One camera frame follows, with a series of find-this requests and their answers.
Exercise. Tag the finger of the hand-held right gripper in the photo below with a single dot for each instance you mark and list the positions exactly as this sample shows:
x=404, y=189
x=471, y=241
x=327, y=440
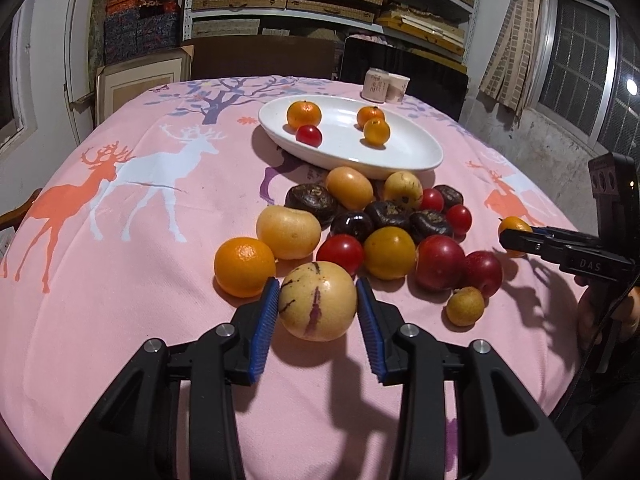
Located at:
x=525, y=242
x=565, y=232

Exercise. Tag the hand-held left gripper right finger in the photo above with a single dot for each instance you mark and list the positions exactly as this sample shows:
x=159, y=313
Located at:
x=372, y=332

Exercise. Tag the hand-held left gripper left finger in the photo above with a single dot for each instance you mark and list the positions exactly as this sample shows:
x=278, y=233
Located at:
x=262, y=330

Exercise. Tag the small orange kumquat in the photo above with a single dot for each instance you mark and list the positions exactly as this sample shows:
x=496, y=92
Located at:
x=515, y=224

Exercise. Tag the purple striped pepino melon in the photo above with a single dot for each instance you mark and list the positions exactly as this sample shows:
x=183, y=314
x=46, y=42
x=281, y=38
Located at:
x=317, y=302

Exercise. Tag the yellow-orange tomato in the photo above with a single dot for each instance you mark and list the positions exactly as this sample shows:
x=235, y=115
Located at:
x=389, y=252

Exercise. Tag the large red plum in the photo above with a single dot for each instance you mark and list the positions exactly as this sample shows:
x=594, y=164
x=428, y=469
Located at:
x=440, y=262

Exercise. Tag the small yellow fruit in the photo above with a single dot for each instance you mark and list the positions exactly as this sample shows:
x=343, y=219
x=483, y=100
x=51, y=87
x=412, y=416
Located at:
x=465, y=306

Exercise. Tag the dark brown water chestnut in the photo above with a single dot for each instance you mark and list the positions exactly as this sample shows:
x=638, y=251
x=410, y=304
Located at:
x=450, y=195
x=311, y=202
x=387, y=215
x=431, y=225
x=351, y=225

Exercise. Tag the white oval plate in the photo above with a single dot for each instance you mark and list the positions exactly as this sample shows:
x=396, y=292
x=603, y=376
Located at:
x=410, y=140

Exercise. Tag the person's right hand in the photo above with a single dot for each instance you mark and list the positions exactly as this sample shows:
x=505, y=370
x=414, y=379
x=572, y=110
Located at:
x=590, y=320

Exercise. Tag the pink deer print tablecloth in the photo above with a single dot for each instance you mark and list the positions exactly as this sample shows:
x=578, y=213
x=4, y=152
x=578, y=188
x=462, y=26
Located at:
x=150, y=310

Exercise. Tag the barred window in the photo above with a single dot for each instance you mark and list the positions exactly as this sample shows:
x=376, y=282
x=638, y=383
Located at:
x=580, y=60

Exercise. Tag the small yellow pepino melon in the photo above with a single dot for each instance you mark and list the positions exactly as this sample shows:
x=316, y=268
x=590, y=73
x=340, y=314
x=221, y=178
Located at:
x=402, y=187

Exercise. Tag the oval orange-yellow fruit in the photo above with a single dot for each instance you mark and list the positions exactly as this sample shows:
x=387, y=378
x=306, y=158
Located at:
x=350, y=187

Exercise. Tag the small orange tangerine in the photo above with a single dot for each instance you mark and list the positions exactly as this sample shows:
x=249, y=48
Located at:
x=370, y=114
x=376, y=132

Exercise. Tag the black chair back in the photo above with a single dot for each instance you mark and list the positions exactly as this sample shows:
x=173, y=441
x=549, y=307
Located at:
x=425, y=80

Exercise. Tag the pale pink cup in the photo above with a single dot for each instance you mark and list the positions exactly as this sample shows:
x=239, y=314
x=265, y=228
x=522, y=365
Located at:
x=399, y=89
x=375, y=85

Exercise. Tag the person's dark clothing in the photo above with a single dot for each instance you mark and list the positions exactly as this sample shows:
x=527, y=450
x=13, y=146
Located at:
x=600, y=435

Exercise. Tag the stack of yellow flat boxes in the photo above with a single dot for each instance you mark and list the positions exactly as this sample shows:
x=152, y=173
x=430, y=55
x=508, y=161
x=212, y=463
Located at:
x=425, y=25

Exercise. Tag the dark brown chair back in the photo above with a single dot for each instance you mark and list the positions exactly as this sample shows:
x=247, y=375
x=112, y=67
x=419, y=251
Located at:
x=260, y=57

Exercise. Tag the stack of blue patterned boxes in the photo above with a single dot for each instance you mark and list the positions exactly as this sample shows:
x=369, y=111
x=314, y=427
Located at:
x=140, y=30

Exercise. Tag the white door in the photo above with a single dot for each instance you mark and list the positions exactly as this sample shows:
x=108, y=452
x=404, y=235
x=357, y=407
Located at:
x=82, y=60

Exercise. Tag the white metal shelf rack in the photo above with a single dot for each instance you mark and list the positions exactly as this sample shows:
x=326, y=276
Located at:
x=187, y=0

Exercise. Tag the white wall socket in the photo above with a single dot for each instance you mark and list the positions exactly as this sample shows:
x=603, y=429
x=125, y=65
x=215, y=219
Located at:
x=6, y=241

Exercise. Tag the wooden picture frame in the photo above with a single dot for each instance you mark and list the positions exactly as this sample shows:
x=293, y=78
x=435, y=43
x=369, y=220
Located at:
x=140, y=82

